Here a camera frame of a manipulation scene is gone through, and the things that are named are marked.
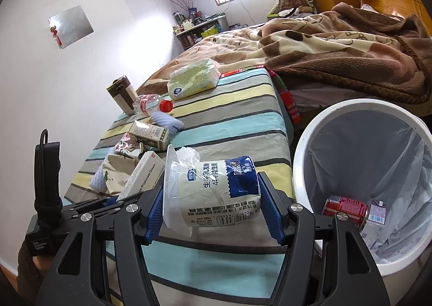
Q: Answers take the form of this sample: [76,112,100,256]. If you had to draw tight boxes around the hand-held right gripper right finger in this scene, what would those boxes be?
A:
[257,172,402,306]

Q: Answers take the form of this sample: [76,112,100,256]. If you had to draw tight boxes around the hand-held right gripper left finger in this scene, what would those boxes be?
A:
[34,174,167,306]

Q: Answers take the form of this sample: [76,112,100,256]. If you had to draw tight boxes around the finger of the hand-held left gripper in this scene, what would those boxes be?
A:
[72,206,117,217]
[69,195,119,208]

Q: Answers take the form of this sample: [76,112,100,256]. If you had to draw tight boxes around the lavender knit cloth roll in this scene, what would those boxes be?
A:
[150,111,185,133]
[89,160,112,192]

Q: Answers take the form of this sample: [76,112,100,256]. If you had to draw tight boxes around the beige paper bag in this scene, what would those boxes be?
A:
[100,153,144,197]

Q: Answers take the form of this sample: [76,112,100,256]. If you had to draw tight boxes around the white medicine box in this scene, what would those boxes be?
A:
[116,151,166,203]

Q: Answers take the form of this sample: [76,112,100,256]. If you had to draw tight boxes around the snack wrapper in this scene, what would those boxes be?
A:
[112,132,146,160]

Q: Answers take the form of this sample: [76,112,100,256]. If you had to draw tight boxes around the white blue plastic food packet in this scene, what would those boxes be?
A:
[163,144,263,240]

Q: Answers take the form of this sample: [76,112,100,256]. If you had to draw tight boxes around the red drink can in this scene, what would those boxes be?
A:
[322,194,371,230]

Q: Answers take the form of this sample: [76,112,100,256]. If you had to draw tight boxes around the green beige small carton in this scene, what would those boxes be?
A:
[130,120,171,151]

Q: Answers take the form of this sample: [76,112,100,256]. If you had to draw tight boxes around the purple drink carton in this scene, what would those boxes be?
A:
[365,201,387,226]

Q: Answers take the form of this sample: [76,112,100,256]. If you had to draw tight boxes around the white trash bin with liner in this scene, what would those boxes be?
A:
[292,98,432,277]

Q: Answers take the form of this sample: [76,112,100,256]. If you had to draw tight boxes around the plastic bottle with red cap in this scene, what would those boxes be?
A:
[133,93,174,116]

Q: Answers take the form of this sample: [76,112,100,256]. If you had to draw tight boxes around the brown white thermos cup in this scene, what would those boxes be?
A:
[107,75,137,115]

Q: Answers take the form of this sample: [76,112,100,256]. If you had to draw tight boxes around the red plaid cloth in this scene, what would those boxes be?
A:
[256,66,302,125]

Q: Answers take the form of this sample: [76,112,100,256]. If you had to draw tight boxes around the green tissue pack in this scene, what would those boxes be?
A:
[167,58,221,101]

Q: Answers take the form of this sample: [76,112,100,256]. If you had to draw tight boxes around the brown plush blanket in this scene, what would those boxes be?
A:
[216,2,432,105]

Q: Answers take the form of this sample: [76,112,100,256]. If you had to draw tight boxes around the cluttered side shelf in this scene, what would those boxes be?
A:
[172,11,234,51]

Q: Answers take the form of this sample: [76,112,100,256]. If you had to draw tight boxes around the wooden headboard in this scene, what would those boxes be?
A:
[360,0,430,37]

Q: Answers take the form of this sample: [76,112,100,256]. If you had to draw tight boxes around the silver wall plate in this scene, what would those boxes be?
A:
[48,5,95,50]

